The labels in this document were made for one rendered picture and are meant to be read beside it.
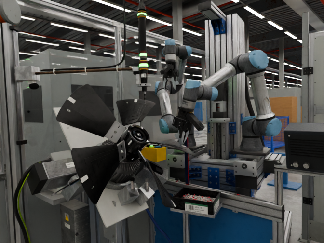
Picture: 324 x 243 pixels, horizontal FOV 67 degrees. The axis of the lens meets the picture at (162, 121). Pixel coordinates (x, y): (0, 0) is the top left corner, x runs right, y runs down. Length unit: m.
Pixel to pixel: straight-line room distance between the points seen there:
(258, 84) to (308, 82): 1.20
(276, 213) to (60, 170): 1.00
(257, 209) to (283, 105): 7.77
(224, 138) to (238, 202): 0.60
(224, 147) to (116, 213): 1.00
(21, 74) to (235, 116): 1.42
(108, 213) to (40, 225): 0.73
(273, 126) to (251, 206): 0.51
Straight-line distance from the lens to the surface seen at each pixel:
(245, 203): 1.40
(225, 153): 1.90
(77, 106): 1.16
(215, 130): 1.91
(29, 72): 1.44
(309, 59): 2.73
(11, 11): 1.60
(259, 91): 1.59
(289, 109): 9.01
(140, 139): 1.12
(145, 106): 1.37
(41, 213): 1.81
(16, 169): 1.51
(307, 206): 2.89
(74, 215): 1.39
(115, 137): 1.17
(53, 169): 1.06
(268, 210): 1.37
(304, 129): 1.19
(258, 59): 1.55
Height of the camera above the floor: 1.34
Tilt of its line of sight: 3 degrees down
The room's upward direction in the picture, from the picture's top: 2 degrees counter-clockwise
